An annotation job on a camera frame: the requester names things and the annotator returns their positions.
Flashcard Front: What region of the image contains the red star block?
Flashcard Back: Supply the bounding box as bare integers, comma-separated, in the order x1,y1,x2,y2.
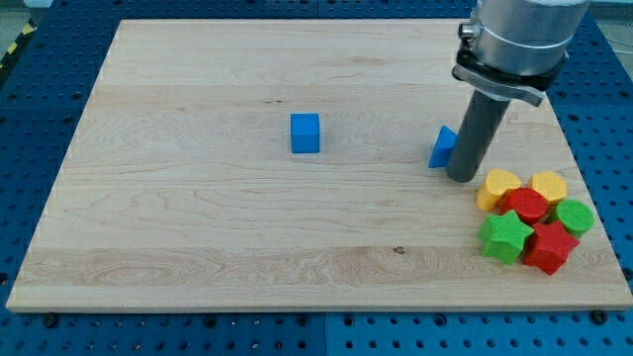
522,221,580,276

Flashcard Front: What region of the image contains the green cylinder block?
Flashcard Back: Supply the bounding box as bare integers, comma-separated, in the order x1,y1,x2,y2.
548,199,595,238

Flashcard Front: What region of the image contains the yellow hexagon block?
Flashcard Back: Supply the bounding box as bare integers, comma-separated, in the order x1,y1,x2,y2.
528,171,568,206

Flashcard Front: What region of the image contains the yellow heart block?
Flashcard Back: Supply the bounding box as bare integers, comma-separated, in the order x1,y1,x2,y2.
476,168,522,212

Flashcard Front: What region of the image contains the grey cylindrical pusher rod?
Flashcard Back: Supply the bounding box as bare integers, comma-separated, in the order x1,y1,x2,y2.
445,91,509,183

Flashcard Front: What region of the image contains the red round block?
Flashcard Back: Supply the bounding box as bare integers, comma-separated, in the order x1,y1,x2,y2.
499,188,548,224

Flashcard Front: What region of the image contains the blue triangle block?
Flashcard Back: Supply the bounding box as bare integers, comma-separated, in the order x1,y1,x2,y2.
428,126,457,168

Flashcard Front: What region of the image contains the blue cube block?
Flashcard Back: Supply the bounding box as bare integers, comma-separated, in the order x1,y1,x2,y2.
291,113,320,153

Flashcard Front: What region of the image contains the light wooden board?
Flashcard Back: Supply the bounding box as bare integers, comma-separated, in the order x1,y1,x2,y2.
7,20,632,312

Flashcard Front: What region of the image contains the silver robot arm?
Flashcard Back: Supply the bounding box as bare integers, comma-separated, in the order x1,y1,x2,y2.
452,0,589,107

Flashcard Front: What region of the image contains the green star block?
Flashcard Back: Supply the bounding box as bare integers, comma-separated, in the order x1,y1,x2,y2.
478,210,534,265

